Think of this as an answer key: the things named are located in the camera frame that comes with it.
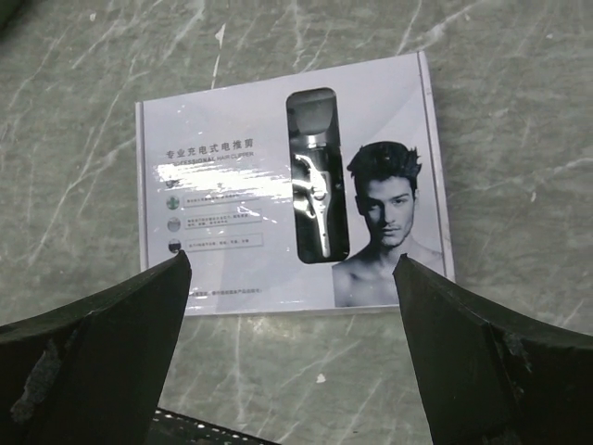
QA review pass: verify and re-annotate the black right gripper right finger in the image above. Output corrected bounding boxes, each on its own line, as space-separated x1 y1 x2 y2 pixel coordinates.
394 256 592 444

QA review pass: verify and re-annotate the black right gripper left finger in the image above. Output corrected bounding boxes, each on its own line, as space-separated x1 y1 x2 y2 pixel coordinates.
1 251 192 444

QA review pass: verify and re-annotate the white clipper kit box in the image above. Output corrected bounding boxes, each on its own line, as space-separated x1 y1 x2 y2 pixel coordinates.
136 52 455 315

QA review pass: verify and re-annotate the black silver hair clipper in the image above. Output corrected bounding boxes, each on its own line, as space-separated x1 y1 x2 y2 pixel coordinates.
286 88 349 264

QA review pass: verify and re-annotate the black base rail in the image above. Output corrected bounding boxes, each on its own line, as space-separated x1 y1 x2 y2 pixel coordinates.
145 408 275 445

